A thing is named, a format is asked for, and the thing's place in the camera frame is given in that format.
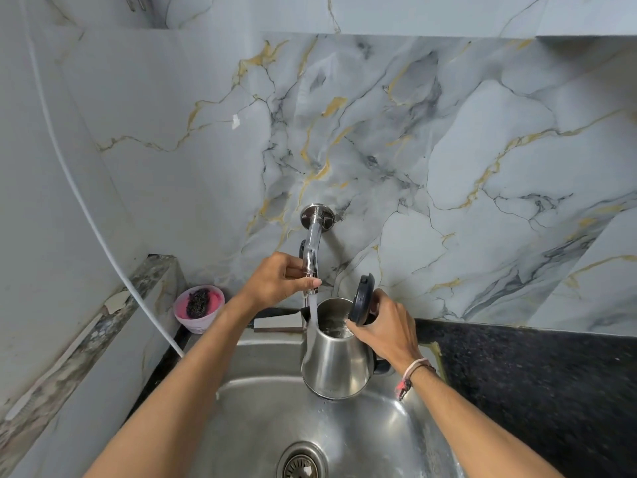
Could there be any person's right hand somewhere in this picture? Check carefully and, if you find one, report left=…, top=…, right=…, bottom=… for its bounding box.
left=346, top=288, right=424, bottom=376

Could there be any person's left hand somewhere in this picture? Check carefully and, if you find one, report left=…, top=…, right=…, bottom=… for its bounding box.
left=238, top=252, right=322, bottom=313

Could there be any stainless steel electric kettle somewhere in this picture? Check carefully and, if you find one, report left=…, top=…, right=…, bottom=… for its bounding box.
left=300, top=274, right=391, bottom=400

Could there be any chrome wall faucet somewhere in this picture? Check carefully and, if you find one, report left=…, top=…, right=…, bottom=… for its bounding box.
left=299, top=204, right=336, bottom=295

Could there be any person's right forearm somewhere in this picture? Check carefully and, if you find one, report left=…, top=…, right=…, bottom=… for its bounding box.
left=408, top=363, right=565, bottom=478

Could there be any person's left forearm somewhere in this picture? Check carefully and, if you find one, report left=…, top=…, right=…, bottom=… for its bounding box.
left=84, top=291, right=259, bottom=478

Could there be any grey dish sponge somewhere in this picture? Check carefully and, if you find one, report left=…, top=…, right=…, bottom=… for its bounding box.
left=253, top=313, right=305, bottom=334

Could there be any red white thread wristband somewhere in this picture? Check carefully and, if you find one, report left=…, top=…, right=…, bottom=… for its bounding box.
left=394, top=358, right=438, bottom=402

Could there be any stainless steel sink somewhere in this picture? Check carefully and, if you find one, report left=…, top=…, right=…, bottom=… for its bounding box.
left=186, top=327, right=466, bottom=478

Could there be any black scouring pad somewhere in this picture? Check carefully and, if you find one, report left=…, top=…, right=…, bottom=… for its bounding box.
left=186, top=288, right=212, bottom=318

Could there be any pink plastic bowl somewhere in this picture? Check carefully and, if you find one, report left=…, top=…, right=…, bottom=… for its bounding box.
left=173, top=285, right=226, bottom=335

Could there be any sink drain strainer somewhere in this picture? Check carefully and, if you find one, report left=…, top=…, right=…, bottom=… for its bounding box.
left=277, top=441, right=329, bottom=478

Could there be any white hose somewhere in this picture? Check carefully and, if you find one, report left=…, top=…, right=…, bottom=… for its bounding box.
left=17, top=0, right=186, bottom=358

